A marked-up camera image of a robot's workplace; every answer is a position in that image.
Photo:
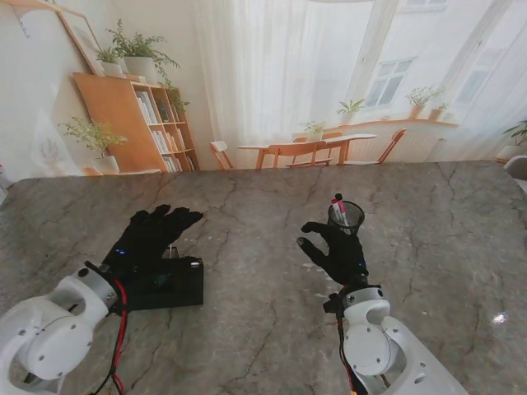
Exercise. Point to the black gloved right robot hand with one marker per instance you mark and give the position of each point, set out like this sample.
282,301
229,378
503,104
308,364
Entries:
341,257

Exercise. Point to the printed room scene backdrop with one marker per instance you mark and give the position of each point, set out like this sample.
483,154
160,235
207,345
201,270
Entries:
267,61

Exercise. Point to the red capped white marker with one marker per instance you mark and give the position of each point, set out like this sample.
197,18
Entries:
334,205

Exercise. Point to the black mesh desk organizer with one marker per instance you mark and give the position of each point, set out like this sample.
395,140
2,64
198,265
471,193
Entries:
177,292

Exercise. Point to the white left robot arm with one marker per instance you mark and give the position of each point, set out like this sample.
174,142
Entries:
41,337

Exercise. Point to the black mesh pen cup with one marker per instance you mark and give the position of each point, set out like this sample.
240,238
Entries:
356,214

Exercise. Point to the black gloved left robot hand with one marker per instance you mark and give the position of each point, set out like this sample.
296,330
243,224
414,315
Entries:
148,243

